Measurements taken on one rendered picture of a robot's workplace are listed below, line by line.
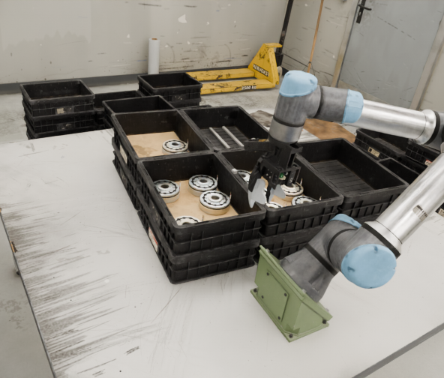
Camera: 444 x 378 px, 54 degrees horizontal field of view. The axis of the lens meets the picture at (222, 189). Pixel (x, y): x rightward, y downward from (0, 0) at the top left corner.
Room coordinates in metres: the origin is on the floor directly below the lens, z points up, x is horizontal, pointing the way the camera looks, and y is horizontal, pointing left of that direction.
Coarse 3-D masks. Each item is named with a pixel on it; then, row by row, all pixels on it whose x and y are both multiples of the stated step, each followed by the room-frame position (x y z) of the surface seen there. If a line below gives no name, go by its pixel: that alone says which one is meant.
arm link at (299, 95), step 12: (288, 72) 0.97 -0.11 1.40; (300, 72) 0.98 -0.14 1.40; (288, 84) 0.94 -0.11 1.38; (300, 84) 0.93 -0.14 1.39; (312, 84) 0.94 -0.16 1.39; (288, 96) 0.93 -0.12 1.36; (300, 96) 0.93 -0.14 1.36; (312, 96) 0.94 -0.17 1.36; (276, 108) 0.95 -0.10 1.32; (288, 108) 0.93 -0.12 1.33; (300, 108) 0.93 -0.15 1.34; (312, 108) 0.93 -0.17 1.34; (276, 120) 0.94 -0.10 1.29; (288, 120) 0.93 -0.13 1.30; (300, 120) 0.93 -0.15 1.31
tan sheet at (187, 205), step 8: (184, 184) 1.35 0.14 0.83; (184, 192) 1.30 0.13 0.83; (176, 200) 1.24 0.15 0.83; (184, 200) 1.25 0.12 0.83; (192, 200) 1.26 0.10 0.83; (176, 208) 1.19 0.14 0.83; (184, 208) 1.20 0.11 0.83; (192, 208) 1.21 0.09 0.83; (232, 208) 1.24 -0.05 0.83; (176, 216) 1.15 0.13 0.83; (192, 216) 1.16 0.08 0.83; (200, 216) 1.17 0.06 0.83; (208, 216) 1.18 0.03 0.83; (216, 216) 1.18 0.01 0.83; (224, 216) 1.19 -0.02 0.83
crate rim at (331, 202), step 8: (224, 152) 1.45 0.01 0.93; (232, 152) 1.47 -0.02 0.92; (224, 160) 1.39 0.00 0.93; (232, 168) 1.34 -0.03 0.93; (240, 176) 1.30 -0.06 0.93; (320, 176) 1.37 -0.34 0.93; (328, 184) 1.32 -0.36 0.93; (336, 192) 1.27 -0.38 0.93; (320, 200) 1.21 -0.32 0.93; (328, 200) 1.22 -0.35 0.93; (336, 200) 1.23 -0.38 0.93; (272, 208) 1.12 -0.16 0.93; (280, 208) 1.13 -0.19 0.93; (288, 208) 1.14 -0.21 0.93; (296, 208) 1.15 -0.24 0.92; (304, 208) 1.17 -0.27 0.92; (312, 208) 1.18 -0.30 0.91; (272, 216) 1.11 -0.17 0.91
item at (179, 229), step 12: (180, 156) 1.38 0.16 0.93; (192, 156) 1.39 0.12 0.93; (216, 156) 1.41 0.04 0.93; (144, 168) 1.26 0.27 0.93; (228, 168) 1.34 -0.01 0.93; (144, 180) 1.22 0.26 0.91; (240, 180) 1.27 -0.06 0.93; (156, 192) 1.13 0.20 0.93; (168, 216) 1.01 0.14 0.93; (240, 216) 1.06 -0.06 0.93; (252, 216) 1.07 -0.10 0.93; (264, 216) 1.10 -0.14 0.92; (180, 228) 0.97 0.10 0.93; (192, 228) 0.98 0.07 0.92; (204, 228) 1.00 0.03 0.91
